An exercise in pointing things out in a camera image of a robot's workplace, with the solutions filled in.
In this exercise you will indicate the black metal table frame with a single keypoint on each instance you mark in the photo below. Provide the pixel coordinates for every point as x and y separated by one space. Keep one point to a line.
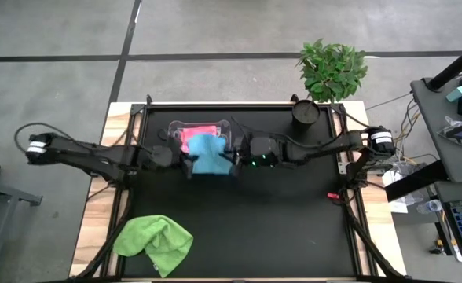
338 109

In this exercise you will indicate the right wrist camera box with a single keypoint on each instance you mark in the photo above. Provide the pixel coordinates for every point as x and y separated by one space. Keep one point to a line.
237 142

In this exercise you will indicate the clear plastic bag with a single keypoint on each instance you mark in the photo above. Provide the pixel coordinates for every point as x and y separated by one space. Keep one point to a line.
451 123

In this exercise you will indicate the light blue microfiber towel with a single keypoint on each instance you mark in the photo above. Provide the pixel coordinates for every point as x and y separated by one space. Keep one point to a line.
209 155

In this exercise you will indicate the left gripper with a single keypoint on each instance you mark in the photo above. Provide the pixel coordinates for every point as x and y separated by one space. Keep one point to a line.
172 155

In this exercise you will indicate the small red clip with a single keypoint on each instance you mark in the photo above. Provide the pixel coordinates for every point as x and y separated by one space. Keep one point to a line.
333 195

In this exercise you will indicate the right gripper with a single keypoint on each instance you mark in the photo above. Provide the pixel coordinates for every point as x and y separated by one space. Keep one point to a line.
262 151

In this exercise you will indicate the clear plastic water bottle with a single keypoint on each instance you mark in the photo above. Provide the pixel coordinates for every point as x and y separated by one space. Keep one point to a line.
431 206

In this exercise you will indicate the pink microfiber towel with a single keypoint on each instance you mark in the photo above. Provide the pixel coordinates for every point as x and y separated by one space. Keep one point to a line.
195 133

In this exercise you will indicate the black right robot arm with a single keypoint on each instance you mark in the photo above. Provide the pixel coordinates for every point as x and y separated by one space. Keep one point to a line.
333 145

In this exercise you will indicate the white paper sheet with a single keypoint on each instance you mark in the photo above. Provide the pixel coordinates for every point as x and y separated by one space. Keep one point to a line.
396 206

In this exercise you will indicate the grey side desk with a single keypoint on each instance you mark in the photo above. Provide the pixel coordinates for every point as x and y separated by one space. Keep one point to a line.
431 118

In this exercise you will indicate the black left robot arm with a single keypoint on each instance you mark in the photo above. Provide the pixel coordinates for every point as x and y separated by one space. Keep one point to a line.
93 155

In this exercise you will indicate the grey metal desk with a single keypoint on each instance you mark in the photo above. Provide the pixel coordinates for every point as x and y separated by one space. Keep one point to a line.
3 190

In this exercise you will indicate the green microfiber towel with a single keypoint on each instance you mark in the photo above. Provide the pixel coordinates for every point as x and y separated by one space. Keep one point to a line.
156 239

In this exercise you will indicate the clear plastic bin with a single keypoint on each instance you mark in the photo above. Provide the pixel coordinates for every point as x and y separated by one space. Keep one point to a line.
174 127

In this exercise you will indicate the black pole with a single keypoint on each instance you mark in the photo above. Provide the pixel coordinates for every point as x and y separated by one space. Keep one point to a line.
455 67

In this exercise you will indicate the green leafy plant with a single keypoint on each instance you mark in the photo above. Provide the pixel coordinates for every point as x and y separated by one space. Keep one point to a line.
331 70

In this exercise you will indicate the small teal box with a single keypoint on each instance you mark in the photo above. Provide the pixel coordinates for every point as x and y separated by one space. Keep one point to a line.
457 94

